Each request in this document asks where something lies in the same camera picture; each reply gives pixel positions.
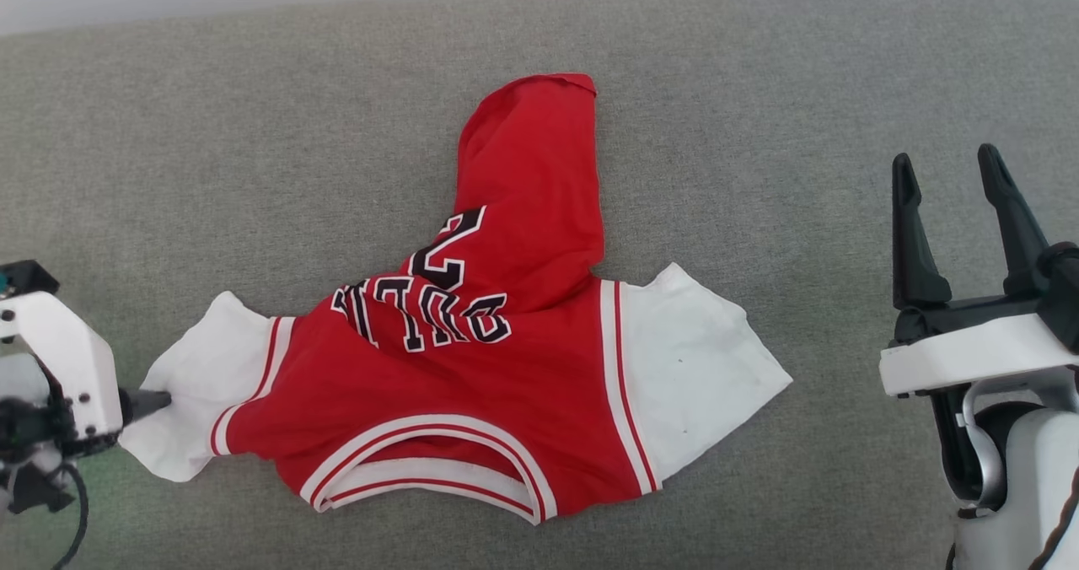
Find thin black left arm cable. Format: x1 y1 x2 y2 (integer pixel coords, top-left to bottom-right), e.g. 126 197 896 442
49 462 90 570

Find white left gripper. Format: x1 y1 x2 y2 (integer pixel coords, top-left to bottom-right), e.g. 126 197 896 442
0 290 173 514

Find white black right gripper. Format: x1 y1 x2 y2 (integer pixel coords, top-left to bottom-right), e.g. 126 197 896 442
879 142 1079 399

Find grey fabric sofa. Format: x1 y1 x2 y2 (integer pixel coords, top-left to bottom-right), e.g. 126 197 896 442
0 0 1079 570

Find red white basketball jersey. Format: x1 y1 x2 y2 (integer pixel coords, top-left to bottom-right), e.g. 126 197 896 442
118 73 793 526

